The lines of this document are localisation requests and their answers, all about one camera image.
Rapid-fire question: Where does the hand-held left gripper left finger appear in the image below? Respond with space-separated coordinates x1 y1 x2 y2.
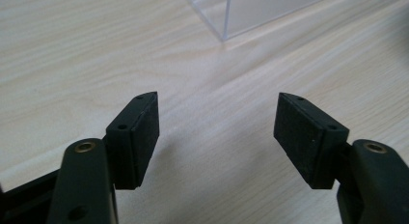
46 91 161 224

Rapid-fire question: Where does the clear acrylic box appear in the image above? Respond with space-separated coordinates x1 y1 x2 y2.
184 0 340 42

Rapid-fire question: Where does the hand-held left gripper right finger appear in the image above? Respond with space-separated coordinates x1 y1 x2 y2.
273 92 409 224

